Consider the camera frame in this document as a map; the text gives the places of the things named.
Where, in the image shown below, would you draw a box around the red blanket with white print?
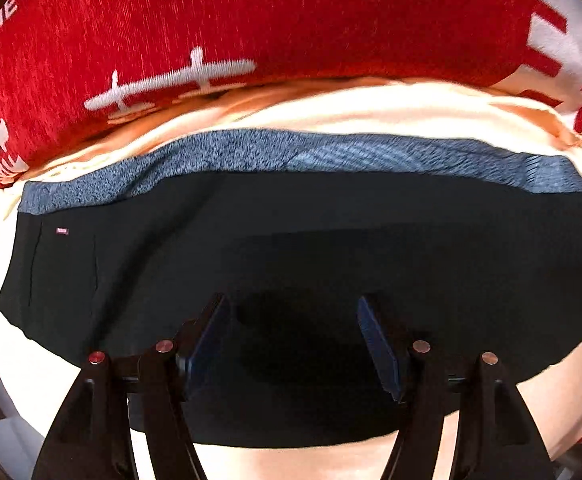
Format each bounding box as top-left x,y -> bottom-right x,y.
0,0 -> 582,446

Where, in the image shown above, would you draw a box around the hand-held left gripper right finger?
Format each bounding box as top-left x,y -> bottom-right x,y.
357,294 -> 557,480

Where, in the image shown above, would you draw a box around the cream bed sheet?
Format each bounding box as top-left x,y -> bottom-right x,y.
0,77 -> 582,480

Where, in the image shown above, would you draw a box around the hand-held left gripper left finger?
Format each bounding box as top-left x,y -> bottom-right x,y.
31,292 -> 232,480

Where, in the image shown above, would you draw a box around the black pants with grey waistband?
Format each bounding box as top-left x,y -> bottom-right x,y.
0,127 -> 582,448

